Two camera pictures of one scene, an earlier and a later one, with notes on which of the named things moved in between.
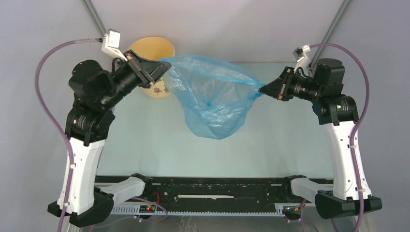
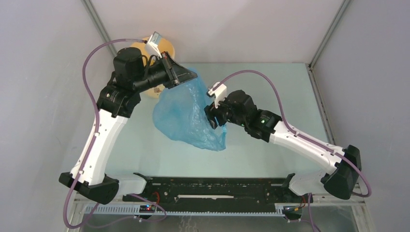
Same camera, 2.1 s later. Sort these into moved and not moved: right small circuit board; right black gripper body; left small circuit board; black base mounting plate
Moved: right black gripper body
Not moved: black base mounting plate; right small circuit board; left small circuit board
